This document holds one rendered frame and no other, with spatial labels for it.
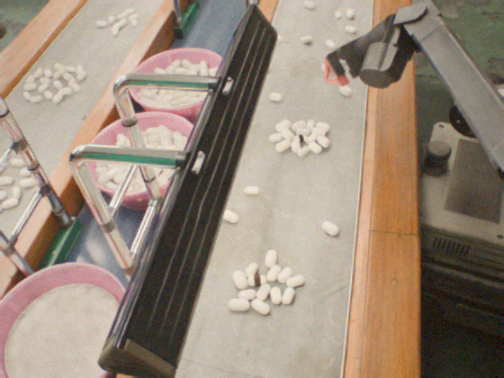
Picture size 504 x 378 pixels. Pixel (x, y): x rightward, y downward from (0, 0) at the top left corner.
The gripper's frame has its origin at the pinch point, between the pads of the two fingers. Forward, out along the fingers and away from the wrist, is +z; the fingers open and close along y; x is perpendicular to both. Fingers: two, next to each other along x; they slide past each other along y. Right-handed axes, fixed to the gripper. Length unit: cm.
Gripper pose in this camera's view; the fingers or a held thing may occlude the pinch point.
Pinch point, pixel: (344, 69)
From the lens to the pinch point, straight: 106.6
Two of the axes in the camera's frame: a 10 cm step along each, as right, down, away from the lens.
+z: -3.3, 1.5, 9.3
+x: -5.1, -8.6, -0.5
